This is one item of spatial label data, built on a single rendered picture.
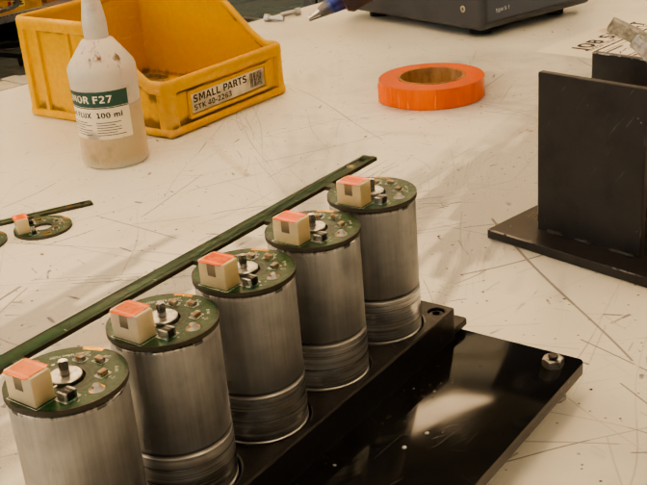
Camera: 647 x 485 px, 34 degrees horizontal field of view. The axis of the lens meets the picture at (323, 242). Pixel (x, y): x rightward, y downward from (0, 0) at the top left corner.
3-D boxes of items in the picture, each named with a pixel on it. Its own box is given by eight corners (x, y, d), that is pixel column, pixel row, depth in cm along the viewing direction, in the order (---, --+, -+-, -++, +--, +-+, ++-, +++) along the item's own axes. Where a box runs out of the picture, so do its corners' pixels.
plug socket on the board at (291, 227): (317, 236, 27) (315, 211, 26) (297, 248, 26) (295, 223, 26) (292, 230, 27) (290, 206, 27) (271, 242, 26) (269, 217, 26)
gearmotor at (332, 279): (387, 384, 29) (377, 216, 27) (338, 427, 27) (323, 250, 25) (317, 363, 31) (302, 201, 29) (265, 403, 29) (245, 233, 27)
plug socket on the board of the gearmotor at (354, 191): (376, 198, 29) (375, 175, 28) (359, 209, 28) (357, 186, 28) (352, 194, 29) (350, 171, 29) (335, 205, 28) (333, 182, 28)
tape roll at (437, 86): (434, 76, 64) (433, 57, 63) (506, 92, 59) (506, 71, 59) (358, 98, 60) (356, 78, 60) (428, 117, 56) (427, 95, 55)
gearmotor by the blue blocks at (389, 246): (437, 341, 31) (431, 181, 29) (394, 378, 29) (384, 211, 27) (369, 322, 33) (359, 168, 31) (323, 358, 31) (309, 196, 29)
